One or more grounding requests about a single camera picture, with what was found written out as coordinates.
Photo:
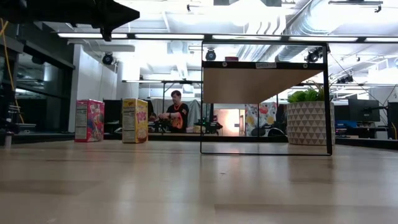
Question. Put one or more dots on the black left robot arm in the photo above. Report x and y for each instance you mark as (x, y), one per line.
(46, 11)

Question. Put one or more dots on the black aluminium table frame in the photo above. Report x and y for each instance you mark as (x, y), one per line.
(186, 138)

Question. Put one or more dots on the small white post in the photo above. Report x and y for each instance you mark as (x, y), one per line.
(8, 140)

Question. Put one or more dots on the black background table frame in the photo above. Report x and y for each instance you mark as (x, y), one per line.
(163, 93)

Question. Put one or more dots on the black computer monitor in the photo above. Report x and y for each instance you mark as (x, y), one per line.
(363, 110)
(393, 119)

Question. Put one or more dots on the yellow Pops cereal box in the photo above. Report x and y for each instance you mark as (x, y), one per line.
(135, 121)

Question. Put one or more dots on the long ceiling light bar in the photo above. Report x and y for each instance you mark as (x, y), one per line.
(168, 36)

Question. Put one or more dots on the person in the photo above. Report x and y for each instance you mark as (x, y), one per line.
(177, 115)

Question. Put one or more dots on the red Froot Loops cereal box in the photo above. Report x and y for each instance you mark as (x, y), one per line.
(93, 121)

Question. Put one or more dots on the colourful patterned cloth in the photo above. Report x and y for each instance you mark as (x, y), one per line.
(261, 116)

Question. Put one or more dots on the succulent in white patterned pot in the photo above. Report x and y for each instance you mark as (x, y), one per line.
(306, 124)

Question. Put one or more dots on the black round spotlight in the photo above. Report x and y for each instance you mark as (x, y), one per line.
(312, 56)
(108, 58)
(210, 55)

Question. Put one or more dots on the wooden shelf with black frame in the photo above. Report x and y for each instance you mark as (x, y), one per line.
(248, 85)

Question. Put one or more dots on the black background robot arm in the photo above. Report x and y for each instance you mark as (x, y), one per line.
(211, 127)

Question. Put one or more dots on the blue box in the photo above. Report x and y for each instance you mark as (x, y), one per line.
(345, 124)

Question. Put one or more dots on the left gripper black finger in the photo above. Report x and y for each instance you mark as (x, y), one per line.
(119, 19)
(121, 9)

